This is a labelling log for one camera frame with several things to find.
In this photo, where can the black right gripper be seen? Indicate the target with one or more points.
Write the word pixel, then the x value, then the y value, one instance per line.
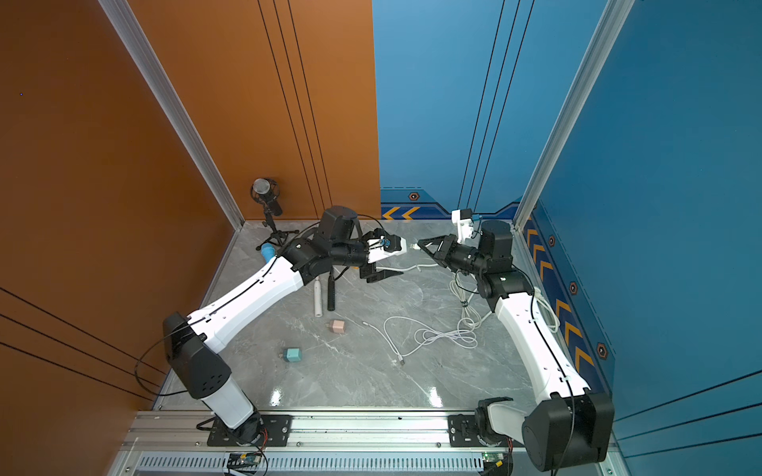
pixel 444 257

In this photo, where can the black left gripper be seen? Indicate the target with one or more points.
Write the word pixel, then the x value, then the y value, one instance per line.
pixel 366 272

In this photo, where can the pink usb charger block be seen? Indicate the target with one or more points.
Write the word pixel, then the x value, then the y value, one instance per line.
pixel 337 326

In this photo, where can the black electric toothbrush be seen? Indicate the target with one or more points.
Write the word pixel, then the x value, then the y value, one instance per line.
pixel 331 292

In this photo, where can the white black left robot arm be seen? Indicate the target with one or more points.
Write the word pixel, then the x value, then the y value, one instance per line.
pixel 193 344

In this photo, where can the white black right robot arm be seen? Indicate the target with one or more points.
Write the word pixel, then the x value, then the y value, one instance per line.
pixel 570 425

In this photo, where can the white pink electric toothbrush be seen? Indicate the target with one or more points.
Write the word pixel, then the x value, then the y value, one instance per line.
pixel 318 298

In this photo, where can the blue toy microphone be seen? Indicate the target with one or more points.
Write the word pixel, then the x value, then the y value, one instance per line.
pixel 269 252

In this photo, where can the teal usb charger block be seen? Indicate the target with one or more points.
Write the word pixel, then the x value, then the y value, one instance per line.
pixel 292 354

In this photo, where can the right green circuit board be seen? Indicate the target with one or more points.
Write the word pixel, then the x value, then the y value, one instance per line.
pixel 497 464

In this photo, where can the green circuit board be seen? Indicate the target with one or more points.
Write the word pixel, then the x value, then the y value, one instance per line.
pixel 497 464
pixel 248 462

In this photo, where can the left green circuit board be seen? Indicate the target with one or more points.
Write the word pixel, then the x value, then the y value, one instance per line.
pixel 248 462

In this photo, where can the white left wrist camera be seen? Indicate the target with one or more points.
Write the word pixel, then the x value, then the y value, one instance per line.
pixel 384 247

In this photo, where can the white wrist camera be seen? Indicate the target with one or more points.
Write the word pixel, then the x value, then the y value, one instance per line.
pixel 463 220
pixel 384 247

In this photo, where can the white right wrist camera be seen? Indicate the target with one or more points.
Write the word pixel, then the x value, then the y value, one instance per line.
pixel 463 220

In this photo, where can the aluminium corner post left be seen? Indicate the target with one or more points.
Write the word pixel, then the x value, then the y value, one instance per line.
pixel 128 29

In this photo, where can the aluminium corner post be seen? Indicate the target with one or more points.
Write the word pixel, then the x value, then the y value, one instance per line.
pixel 128 29
pixel 604 37

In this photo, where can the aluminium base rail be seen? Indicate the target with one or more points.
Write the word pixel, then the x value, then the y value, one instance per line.
pixel 314 442

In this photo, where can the aluminium corner post right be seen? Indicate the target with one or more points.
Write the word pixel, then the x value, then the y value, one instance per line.
pixel 604 37

